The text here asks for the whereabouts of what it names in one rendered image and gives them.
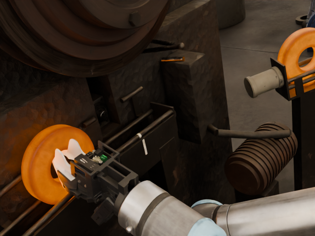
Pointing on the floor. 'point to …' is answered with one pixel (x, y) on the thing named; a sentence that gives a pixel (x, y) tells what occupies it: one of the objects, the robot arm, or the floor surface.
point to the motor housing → (259, 164)
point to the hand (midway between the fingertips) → (57, 156)
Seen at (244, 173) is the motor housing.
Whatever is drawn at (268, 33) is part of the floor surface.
